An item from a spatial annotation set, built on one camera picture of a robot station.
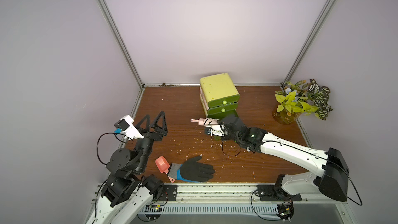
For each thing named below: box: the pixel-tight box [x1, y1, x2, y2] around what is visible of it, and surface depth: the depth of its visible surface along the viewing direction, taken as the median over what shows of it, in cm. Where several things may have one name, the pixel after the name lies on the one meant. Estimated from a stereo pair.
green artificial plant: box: [274, 78, 333, 121], surface depth 83 cm
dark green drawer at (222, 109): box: [207, 102, 238, 116], surface depth 94 cm
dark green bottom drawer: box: [207, 106, 239, 120], surface depth 94 cm
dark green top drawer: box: [207, 94, 240, 108], surface depth 88 cm
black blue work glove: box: [167, 155, 216, 183], surface depth 80 cm
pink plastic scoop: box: [154, 156, 176, 183], surface depth 82 cm
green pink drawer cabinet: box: [199, 72, 240, 120], surface depth 92 cm
